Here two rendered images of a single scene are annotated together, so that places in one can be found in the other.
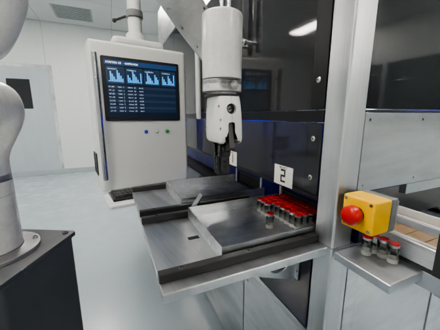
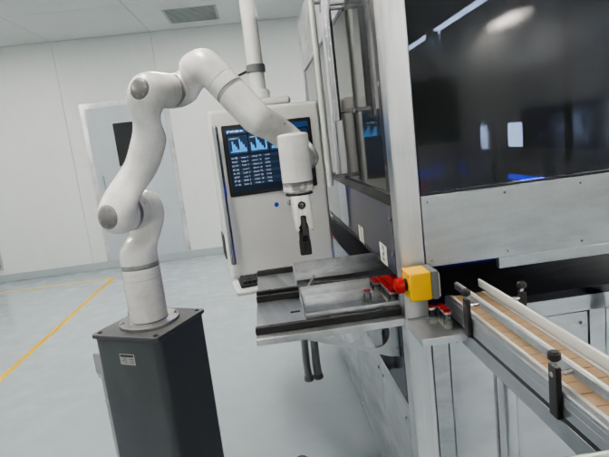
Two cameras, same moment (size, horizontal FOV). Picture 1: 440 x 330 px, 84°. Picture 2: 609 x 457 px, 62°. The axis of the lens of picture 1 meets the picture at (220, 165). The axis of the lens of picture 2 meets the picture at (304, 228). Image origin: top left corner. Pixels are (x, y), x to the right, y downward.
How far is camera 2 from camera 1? 90 cm
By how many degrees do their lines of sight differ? 20
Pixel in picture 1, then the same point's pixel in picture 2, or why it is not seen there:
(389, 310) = not seen: hidden behind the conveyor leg
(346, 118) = (398, 205)
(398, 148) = (474, 223)
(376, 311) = (488, 395)
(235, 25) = (298, 145)
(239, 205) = (354, 286)
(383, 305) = not seen: hidden behind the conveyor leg
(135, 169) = (266, 251)
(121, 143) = (248, 220)
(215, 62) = (286, 173)
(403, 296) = not seen: hidden behind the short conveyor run
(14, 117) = (159, 217)
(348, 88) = (394, 180)
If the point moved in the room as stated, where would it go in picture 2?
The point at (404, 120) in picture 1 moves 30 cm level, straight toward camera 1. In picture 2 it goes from (475, 197) to (391, 218)
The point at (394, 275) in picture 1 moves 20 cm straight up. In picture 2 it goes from (436, 335) to (430, 255)
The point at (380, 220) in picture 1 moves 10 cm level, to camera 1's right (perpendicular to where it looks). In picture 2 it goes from (419, 288) to (461, 287)
